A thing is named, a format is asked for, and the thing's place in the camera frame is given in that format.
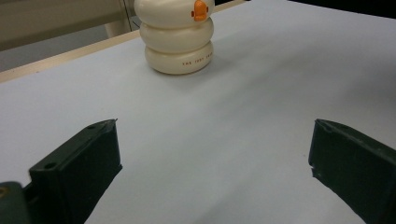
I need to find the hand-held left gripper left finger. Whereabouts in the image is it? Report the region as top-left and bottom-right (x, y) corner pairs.
(22, 119), (123, 224)

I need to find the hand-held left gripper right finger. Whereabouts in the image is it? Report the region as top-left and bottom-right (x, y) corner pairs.
(307, 119), (396, 224)

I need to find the cream ringed duck cup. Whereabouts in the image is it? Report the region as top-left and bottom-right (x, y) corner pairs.
(134, 0), (216, 76)

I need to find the white table mat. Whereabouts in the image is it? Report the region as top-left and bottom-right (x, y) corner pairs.
(0, 0), (396, 224)

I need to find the black curtain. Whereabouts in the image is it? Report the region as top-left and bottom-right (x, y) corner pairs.
(214, 0), (396, 21)

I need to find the beige wooden desk frame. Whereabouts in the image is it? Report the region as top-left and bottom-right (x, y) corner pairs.
(0, 0), (135, 52)

